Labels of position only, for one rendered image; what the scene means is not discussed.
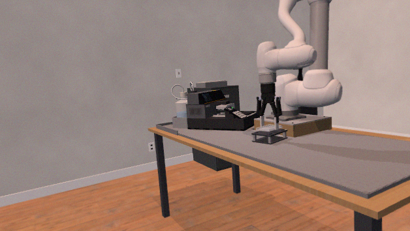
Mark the white plastic bottle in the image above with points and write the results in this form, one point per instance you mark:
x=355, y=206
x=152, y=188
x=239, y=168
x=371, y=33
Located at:
x=181, y=105

